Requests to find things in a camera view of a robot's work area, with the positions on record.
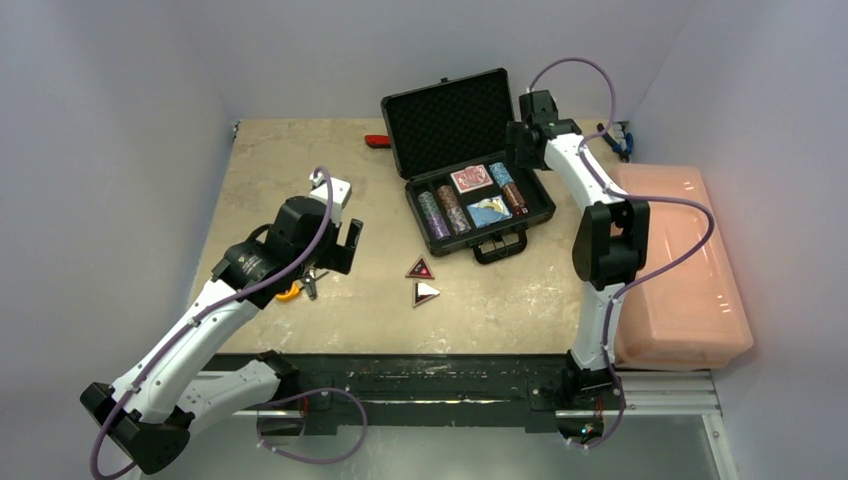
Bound black poker set case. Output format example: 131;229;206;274
380;68;556;264

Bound brown chip roll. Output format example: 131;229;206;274
436;185;460;211

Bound grey chip stack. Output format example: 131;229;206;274
417;191;440;215

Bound purple chip stack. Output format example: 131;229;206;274
426;210;452;241

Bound mixed colour chip stack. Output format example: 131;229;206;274
446;206;472;235

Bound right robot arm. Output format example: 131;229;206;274
506;90;650;407

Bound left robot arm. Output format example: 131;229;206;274
80;185;362;479

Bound light blue chip stack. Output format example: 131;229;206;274
488;162;514;189

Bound black multitool pliers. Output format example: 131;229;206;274
300;268;329;301

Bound red playing card deck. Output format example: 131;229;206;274
450;165;494;194

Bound brown red chip stack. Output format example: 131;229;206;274
502;182;529;216

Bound yellow tape measure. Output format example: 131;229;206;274
275;282;301;303

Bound red triangular dealer button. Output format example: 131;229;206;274
405;256;435;280

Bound blue playing card deck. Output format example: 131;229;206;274
467;195;512;228

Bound white triangular dealer button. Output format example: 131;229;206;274
412;281;441;308

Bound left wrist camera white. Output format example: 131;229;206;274
308;169;352;227

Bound blue handled pliers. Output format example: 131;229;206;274
602;122;634;163

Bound red handled tool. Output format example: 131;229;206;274
363;134;391;149

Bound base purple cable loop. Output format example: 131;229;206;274
256;386;368;465

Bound aluminium frame rail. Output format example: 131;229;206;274
135;369;740;480

